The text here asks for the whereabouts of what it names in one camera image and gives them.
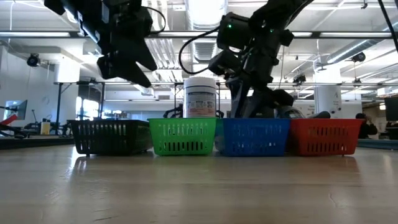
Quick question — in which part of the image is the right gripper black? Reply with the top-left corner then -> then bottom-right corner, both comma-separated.
226,29 -> 295,119

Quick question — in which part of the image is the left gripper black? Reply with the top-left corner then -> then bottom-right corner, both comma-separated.
96,0 -> 159,89

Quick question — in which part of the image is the grey roll-on deodorant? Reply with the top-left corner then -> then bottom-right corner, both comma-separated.
275,105 -> 307,120

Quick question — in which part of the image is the blue plastic basket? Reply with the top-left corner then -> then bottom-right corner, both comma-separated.
215,118 -> 292,157

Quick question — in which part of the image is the white wipes canister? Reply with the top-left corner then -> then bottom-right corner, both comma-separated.
183,76 -> 218,119

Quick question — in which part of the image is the white round pillar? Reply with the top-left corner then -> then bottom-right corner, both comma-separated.
313,63 -> 343,119

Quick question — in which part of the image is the black plastic basket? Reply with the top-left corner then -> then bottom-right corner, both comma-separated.
67,119 -> 154,157

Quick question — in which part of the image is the red plastic basket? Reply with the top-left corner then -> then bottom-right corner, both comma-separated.
287,118 -> 364,157

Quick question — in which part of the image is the green plastic basket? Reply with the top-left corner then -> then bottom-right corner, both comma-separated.
147,117 -> 218,157

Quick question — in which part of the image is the yellow box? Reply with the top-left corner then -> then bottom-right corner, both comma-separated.
40,121 -> 52,136

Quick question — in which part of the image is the dark workbench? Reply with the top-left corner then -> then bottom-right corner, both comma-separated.
0,134 -> 76,151

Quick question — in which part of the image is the blue table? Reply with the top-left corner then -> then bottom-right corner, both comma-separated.
356,138 -> 398,151

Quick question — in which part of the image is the dark computer monitor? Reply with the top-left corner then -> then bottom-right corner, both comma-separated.
384,97 -> 398,123

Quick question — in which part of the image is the red bar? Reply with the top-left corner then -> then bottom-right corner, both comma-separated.
0,114 -> 18,126

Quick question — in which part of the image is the black right camera cable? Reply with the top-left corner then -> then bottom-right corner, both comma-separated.
178,26 -> 221,76

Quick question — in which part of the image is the black camera cable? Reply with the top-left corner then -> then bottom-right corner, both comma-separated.
141,5 -> 167,35
178,26 -> 221,76

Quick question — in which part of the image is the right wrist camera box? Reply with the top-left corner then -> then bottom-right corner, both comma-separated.
208,50 -> 243,79

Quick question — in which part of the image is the black left camera cable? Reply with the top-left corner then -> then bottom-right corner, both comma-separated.
141,5 -> 167,35

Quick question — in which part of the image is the black station frame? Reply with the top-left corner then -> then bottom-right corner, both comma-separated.
54,80 -> 185,121

